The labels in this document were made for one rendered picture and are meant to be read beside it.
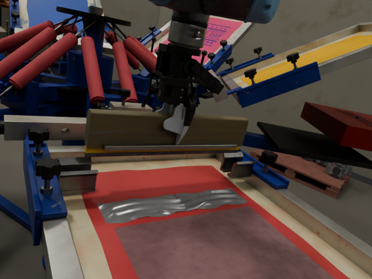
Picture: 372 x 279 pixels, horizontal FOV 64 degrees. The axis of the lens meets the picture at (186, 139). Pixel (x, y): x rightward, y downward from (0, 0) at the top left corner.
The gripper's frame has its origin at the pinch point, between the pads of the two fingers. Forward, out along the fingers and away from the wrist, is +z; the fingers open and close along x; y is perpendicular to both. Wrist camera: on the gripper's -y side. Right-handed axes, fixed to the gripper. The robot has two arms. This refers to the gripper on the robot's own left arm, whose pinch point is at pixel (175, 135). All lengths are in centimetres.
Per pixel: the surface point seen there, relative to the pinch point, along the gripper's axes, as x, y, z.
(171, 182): -1.7, -2.5, 13.6
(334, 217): -68, -232, 108
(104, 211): 7.2, 17.3, 13.4
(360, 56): -8, -74, -28
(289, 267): 31.3, -10.4, 13.6
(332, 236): 29.4, -25.5, 11.4
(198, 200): 8.2, -4.6, 13.0
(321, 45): -51, -109, -32
